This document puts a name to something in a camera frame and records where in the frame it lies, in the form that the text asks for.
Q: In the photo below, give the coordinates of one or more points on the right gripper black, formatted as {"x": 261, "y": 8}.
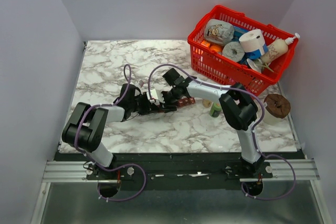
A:
{"x": 171, "y": 107}

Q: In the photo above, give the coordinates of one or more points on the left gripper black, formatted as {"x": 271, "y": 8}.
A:
{"x": 148, "y": 107}

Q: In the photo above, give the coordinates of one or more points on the clear pill bottle yellow capsules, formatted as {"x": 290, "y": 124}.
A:
{"x": 207, "y": 103}

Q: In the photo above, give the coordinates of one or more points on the green pill bottle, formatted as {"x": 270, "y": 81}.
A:
{"x": 215, "y": 110}

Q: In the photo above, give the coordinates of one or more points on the red weekly pill organizer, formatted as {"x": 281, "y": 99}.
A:
{"x": 185, "y": 102}

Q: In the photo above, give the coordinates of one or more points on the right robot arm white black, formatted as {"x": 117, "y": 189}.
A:
{"x": 239, "y": 109}

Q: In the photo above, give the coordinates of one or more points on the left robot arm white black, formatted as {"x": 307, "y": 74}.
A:
{"x": 84, "y": 129}

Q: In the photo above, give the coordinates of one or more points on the orange fruit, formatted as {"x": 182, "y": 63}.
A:
{"x": 216, "y": 48}

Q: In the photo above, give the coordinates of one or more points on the red plastic shopping basket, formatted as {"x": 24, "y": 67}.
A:
{"x": 223, "y": 70}

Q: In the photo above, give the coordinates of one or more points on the grey wrapped paper roll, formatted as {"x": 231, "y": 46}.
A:
{"x": 233, "y": 51}

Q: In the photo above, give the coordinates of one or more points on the grey snack bag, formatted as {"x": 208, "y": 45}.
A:
{"x": 219, "y": 32}

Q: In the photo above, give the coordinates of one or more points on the cream jar brown lid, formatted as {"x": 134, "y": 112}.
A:
{"x": 277, "y": 107}

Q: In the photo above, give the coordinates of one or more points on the white toilet paper roll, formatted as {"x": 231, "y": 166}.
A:
{"x": 253, "y": 44}

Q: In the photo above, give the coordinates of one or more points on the cream pump lotion bottle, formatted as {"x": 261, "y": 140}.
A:
{"x": 278, "y": 48}

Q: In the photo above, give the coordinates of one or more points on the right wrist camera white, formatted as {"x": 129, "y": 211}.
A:
{"x": 156, "y": 96}

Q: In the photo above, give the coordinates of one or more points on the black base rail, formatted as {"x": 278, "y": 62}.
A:
{"x": 177, "y": 171}

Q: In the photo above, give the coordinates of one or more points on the aluminium frame rail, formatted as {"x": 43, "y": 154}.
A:
{"x": 277, "y": 170}

